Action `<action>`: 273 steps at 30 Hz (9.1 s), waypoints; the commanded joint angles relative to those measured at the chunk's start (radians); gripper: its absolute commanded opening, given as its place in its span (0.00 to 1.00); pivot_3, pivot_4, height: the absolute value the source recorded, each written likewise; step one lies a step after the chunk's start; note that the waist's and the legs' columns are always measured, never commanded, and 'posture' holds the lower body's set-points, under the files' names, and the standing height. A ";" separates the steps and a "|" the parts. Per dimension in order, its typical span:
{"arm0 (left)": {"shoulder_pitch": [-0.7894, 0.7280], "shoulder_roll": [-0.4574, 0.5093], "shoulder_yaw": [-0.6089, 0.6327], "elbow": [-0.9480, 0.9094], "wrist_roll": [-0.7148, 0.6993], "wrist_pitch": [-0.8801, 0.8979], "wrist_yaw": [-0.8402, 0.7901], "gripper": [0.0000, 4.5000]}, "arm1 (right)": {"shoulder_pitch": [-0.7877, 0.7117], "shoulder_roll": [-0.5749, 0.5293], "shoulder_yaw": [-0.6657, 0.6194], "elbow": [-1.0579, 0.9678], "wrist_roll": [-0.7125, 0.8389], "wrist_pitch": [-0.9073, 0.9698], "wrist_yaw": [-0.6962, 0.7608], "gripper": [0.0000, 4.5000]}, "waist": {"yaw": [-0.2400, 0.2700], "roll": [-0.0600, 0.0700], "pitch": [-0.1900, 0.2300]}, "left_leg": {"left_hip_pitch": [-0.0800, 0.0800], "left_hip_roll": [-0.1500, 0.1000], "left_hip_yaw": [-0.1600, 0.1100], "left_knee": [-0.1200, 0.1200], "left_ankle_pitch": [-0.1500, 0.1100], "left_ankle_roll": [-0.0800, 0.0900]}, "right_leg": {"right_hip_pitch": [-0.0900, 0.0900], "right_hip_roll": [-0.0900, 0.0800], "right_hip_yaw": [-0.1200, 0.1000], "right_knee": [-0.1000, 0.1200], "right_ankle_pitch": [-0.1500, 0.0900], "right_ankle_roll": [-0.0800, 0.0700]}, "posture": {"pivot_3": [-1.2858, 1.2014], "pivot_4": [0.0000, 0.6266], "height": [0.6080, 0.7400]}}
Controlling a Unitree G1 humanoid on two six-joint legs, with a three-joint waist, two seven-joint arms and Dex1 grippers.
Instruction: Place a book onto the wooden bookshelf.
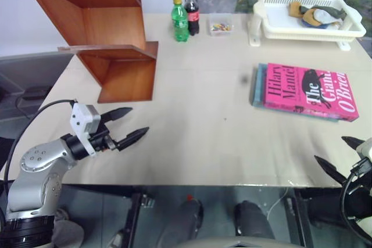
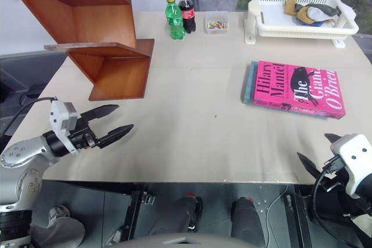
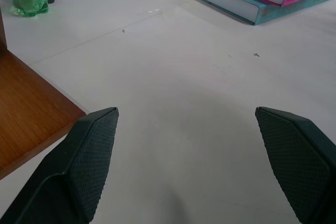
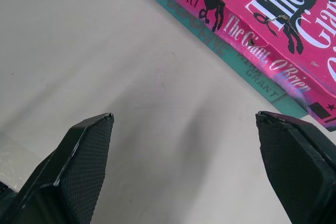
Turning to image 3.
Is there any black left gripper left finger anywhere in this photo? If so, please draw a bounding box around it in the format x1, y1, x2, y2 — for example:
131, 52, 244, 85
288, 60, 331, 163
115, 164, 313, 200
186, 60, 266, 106
0, 106, 120, 224

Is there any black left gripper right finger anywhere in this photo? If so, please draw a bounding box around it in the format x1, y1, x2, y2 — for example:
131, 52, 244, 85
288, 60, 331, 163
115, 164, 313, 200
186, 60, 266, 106
255, 106, 336, 224

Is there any teal hardcover book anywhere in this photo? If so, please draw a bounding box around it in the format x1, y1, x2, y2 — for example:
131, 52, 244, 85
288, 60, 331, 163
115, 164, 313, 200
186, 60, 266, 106
198, 0, 336, 26

